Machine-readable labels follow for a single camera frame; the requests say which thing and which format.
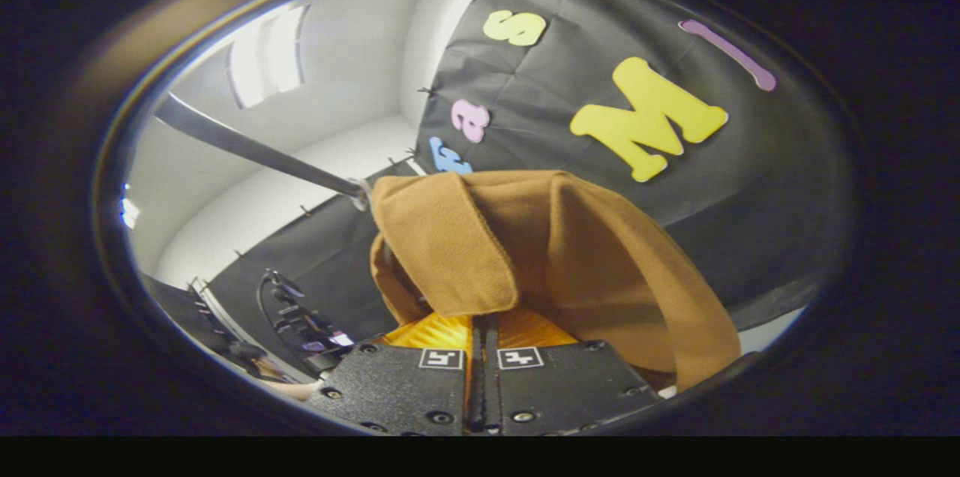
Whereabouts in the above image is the ceiling light panel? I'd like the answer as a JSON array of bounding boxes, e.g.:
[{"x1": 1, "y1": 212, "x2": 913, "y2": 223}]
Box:
[{"x1": 227, "y1": 3, "x2": 310, "y2": 110}]

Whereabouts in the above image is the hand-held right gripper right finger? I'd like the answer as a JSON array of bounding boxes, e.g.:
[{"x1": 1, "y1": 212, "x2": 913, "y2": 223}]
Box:
[{"x1": 484, "y1": 308, "x2": 665, "y2": 436}]

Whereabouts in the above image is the black clothes rack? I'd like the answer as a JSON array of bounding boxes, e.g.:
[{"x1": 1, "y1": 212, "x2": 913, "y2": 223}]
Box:
[{"x1": 154, "y1": 93, "x2": 372, "y2": 212}]

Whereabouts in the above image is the brown jacket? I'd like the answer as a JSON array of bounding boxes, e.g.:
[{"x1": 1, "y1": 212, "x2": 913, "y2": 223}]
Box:
[{"x1": 370, "y1": 169, "x2": 743, "y2": 393}]

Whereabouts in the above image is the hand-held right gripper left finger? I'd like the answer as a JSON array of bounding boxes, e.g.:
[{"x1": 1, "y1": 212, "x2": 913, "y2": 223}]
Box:
[{"x1": 306, "y1": 312, "x2": 485, "y2": 436}]

